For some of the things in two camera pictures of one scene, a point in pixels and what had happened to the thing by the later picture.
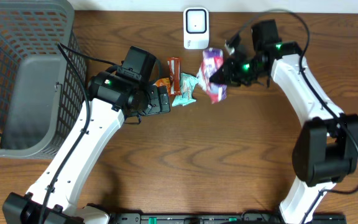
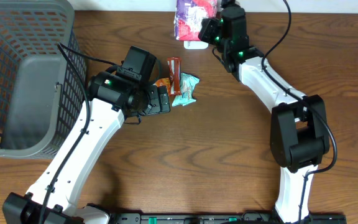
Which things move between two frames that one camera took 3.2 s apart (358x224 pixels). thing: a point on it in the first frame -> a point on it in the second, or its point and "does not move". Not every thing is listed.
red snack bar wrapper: (174, 65) does not move
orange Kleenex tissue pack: (164, 81) does not move
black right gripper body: (243, 70) -> (212, 33)
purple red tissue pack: (212, 60) -> (188, 15)
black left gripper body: (163, 99) does not move
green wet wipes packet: (187, 83) does not move
